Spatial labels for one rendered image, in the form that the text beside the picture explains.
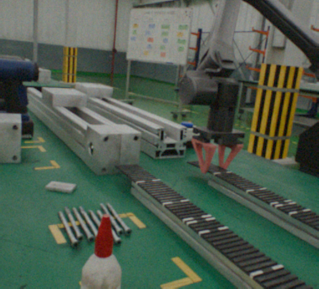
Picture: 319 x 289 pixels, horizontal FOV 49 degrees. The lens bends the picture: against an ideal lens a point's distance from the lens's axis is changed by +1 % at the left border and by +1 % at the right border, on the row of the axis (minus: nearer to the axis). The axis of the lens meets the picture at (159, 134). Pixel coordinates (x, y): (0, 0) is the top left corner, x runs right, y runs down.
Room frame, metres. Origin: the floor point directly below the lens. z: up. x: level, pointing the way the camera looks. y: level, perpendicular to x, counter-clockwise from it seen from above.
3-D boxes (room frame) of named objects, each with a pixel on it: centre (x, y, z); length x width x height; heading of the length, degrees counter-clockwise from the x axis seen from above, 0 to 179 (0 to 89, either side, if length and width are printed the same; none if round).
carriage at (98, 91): (1.48, 0.30, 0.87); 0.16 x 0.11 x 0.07; 31
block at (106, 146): (0.79, 0.10, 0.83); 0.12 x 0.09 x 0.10; 121
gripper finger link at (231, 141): (0.77, -0.14, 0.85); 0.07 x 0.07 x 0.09; 31
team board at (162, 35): (6.88, 0.22, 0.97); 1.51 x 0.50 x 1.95; 52
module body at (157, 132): (1.27, 0.17, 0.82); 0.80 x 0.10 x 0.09; 31
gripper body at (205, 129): (0.76, -0.13, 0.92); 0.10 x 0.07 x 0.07; 121
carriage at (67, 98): (1.17, 0.33, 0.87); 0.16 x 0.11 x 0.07; 31
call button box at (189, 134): (1.09, -0.08, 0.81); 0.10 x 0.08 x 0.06; 121
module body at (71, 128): (1.17, 0.33, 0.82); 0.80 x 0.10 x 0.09; 31
